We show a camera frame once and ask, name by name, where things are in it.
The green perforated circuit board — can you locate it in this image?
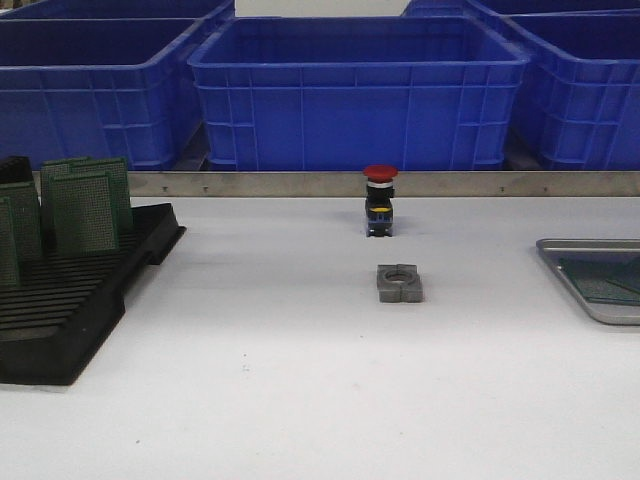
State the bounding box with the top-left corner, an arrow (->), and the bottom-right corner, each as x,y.
1,181 -> 43,262
51,172 -> 119,257
1,197 -> 20,287
70,157 -> 133,232
40,156 -> 90,247

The black slotted board rack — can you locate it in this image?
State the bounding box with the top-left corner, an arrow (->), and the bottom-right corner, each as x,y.
0,155 -> 188,387

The grey metal tray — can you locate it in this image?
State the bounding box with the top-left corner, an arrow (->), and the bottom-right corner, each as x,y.
536,239 -> 639,327

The green circuit board in tray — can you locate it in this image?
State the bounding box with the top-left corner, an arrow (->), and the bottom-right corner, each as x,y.
559,258 -> 639,306

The red emergency stop button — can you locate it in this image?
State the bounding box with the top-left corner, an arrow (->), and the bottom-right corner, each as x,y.
363,164 -> 398,237

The grey metal clamp block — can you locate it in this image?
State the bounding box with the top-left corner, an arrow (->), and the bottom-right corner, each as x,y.
376,264 -> 425,303

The blue plastic crate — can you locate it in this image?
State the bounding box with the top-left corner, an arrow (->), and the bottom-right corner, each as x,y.
1,0 -> 235,20
502,14 -> 639,171
1,18 -> 205,170
189,17 -> 528,172
402,0 -> 639,17

